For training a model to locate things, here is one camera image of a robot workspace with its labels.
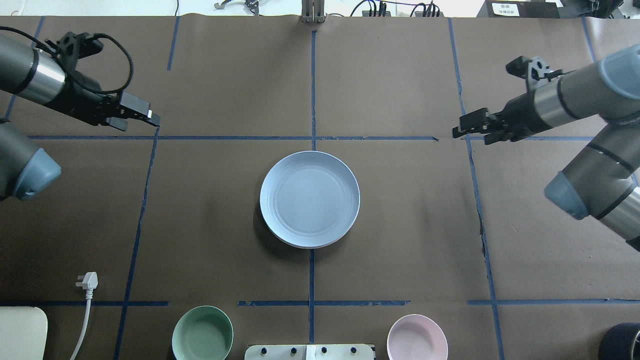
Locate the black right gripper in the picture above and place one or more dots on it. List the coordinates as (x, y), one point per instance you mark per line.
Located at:
(520, 112)

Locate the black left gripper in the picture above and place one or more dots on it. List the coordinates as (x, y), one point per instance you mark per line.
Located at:
(80, 100)

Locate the blue plate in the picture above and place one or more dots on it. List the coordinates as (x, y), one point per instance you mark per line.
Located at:
(310, 199)

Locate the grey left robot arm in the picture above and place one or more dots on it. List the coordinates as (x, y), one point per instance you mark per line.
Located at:
(43, 84)

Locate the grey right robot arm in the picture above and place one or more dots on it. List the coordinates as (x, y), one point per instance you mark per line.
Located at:
(598, 182)

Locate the black box with label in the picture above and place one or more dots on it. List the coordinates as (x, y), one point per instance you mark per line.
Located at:
(518, 9)

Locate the pink bowl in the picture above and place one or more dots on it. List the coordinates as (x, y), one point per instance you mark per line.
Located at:
(416, 337)

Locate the green bowl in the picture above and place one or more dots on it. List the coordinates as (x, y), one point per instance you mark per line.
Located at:
(203, 333)

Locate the dark blue pot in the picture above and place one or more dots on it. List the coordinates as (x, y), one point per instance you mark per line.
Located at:
(621, 342)

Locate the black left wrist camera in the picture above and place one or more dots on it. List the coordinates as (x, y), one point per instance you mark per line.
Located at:
(72, 46)

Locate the grey metal camera post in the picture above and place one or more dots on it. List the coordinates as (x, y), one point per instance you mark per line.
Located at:
(313, 11)

